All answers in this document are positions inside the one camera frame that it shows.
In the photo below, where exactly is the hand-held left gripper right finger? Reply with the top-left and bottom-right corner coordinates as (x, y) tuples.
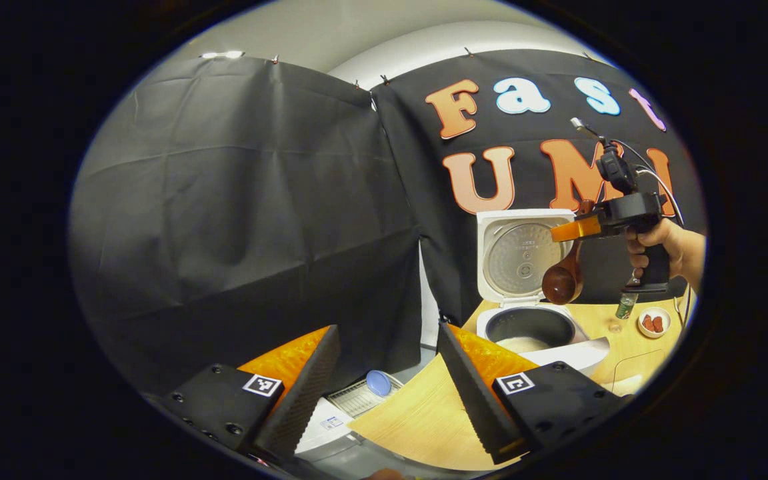
(436, 321), (631, 465)

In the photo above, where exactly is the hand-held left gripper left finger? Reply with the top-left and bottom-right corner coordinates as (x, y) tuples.
(147, 325), (341, 465)

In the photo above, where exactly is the brown wooden spoon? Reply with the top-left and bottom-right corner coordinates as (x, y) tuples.
(541, 200), (595, 306)

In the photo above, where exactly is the white rice cooker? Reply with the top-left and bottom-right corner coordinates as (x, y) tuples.
(475, 209), (611, 374)

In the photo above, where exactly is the white rice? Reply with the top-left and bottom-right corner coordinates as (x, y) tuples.
(496, 337), (551, 354)

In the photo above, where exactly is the white round plate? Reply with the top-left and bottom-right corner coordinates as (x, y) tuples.
(637, 307), (672, 339)

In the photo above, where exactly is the black backdrop cloth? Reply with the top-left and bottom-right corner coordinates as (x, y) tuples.
(67, 48), (708, 394)

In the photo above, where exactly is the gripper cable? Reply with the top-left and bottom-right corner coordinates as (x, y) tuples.
(614, 139), (688, 227)

